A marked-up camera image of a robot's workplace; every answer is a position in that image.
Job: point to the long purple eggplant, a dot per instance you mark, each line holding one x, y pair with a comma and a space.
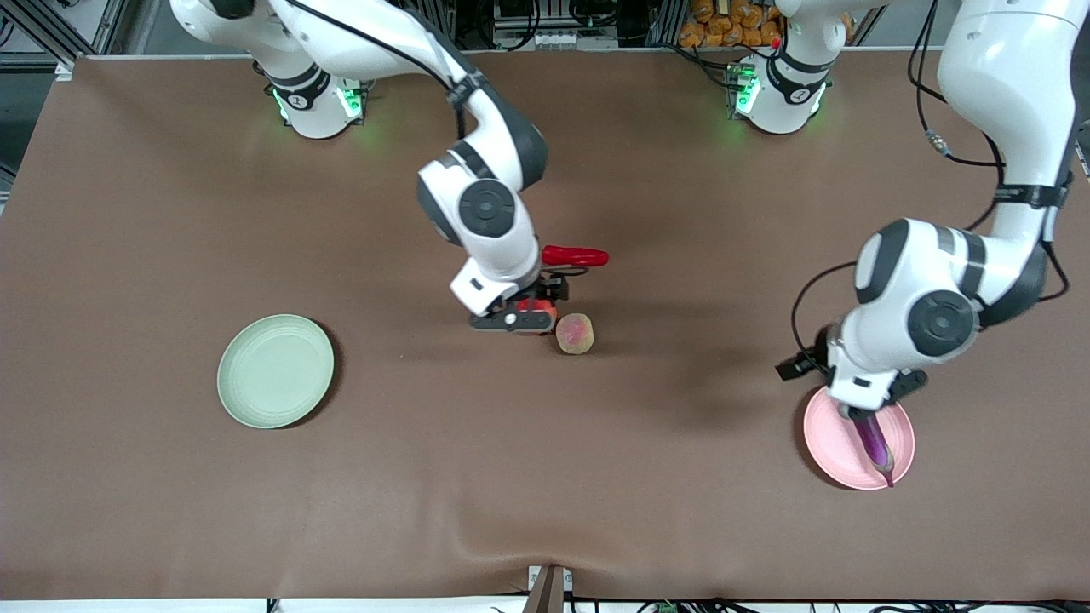
873, 443

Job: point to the red chili pepper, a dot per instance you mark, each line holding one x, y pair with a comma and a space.
579, 255

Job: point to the brown table cloth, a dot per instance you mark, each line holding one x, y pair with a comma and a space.
170, 511

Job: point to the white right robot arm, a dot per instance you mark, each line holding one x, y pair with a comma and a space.
485, 209

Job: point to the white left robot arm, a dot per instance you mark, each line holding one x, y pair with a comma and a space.
937, 319

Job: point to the pale green round plate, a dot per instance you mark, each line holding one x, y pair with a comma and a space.
272, 375

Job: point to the red pomegranate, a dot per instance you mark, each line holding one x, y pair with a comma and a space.
536, 304

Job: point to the grey aluminium frame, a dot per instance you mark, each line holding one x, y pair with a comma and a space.
102, 25

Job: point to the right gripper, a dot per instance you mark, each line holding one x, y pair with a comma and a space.
552, 288

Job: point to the pink yellow peach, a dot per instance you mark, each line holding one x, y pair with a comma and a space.
575, 334

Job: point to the pink round plate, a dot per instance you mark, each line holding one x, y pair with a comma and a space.
839, 460

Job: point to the orange snack packets pile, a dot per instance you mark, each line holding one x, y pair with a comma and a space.
724, 30

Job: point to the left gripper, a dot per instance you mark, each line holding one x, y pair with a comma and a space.
909, 382

